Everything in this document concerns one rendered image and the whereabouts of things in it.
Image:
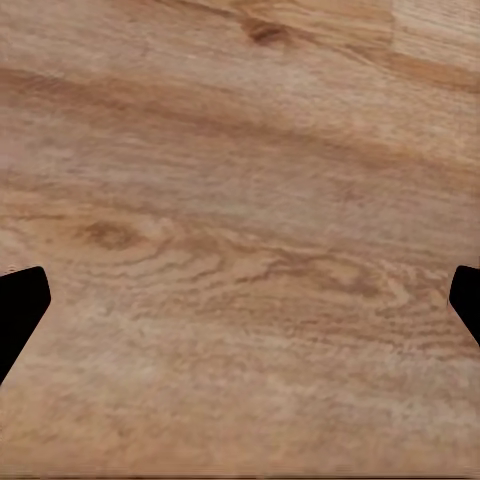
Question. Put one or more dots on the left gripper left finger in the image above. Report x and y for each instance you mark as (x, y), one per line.
(24, 297)

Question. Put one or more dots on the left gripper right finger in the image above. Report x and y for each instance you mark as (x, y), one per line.
(465, 298)

